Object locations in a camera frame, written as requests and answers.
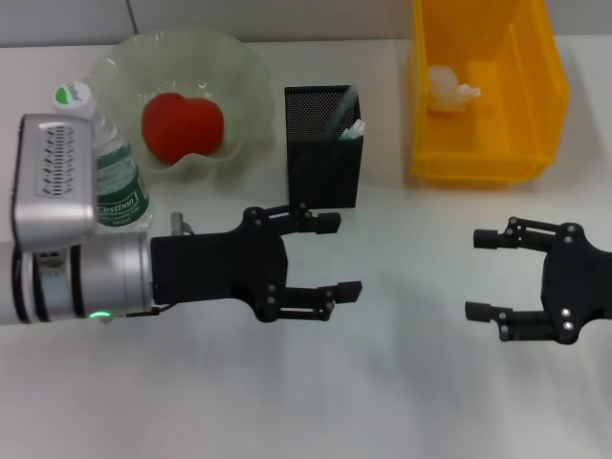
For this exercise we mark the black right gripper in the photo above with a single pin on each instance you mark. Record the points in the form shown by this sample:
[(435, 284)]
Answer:
[(578, 287)]

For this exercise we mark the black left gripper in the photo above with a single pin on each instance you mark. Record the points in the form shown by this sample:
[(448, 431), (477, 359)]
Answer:
[(215, 268)]

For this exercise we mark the green utility knife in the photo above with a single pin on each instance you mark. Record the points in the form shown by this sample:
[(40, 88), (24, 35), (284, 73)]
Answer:
[(354, 130)]

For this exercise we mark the grey marker pen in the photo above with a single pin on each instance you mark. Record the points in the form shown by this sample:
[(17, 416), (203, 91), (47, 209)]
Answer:
[(344, 107)]

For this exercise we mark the white paper ball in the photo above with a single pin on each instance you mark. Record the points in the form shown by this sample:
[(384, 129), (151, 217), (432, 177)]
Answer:
[(447, 88)]

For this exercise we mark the red apple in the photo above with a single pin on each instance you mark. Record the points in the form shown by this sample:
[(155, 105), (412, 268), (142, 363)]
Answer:
[(181, 126)]

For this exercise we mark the clear green-label water bottle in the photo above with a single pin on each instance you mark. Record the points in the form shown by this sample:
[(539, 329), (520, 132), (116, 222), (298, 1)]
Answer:
[(119, 191)]

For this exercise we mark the black mesh pen holder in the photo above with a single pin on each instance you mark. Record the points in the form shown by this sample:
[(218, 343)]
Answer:
[(325, 172)]

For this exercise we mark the pale green wavy fruit plate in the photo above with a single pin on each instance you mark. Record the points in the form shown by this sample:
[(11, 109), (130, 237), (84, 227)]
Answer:
[(229, 72)]

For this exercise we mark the yellow plastic bin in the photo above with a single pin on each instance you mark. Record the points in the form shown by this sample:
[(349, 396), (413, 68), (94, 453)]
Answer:
[(502, 134)]

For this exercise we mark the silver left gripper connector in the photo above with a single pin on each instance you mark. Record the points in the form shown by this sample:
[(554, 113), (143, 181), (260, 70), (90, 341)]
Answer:
[(178, 224)]

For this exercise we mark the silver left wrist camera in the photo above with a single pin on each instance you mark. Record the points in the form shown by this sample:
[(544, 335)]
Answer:
[(52, 201)]

